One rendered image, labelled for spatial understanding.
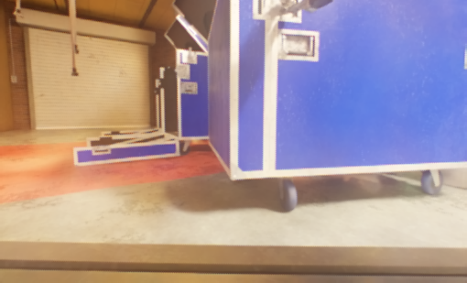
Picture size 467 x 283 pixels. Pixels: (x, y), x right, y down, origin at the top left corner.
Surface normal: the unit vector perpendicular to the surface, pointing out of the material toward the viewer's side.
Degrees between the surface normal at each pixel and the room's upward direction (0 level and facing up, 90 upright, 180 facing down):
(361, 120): 90
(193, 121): 90
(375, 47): 90
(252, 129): 90
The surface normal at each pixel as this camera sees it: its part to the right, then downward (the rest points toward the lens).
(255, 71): 0.18, 0.09
